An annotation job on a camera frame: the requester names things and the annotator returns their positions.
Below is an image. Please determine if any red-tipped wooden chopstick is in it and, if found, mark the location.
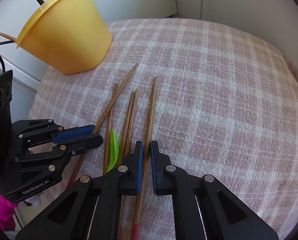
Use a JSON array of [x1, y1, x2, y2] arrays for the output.
[[0, 31, 16, 42]]

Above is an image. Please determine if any black camera box left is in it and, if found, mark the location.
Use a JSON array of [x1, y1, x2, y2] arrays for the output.
[[0, 55, 13, 139]]

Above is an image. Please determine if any red-tipped brown chopstick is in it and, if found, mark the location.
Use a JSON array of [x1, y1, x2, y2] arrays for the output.
[[130, 77, 157, 240]]

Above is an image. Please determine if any green plastic spoon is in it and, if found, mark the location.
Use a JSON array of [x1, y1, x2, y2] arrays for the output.
[[107, 128, 119, 172]]

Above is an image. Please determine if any brown wooden chopstick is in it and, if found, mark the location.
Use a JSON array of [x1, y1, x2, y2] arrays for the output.
[[66, 63, 139, 188], [117, 92, 135, 240], [103, 83, 119, 176], [124, 89, 138, 156]]

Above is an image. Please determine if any yellow plastic utensil bucket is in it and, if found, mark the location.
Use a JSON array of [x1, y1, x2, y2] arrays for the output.
[[15, 0, 112, 75]]

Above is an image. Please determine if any pink checkered table cloth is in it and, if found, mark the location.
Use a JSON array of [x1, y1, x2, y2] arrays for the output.
[[29, 18, 298, 239]]

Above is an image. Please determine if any pink sleeve forearm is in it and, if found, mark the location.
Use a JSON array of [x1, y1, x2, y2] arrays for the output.
[[0, 194, 19, 231]]

